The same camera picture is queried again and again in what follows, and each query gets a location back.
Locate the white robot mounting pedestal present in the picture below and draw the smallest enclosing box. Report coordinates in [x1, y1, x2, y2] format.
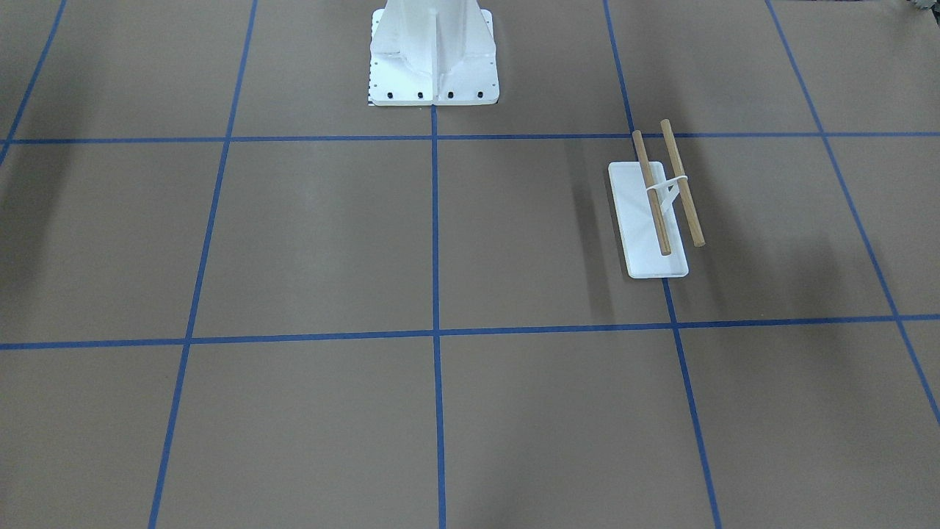
[367, 1, 500, 107]

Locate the white towel rack base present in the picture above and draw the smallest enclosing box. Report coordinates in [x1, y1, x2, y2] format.
[608, 161, 689, 280]

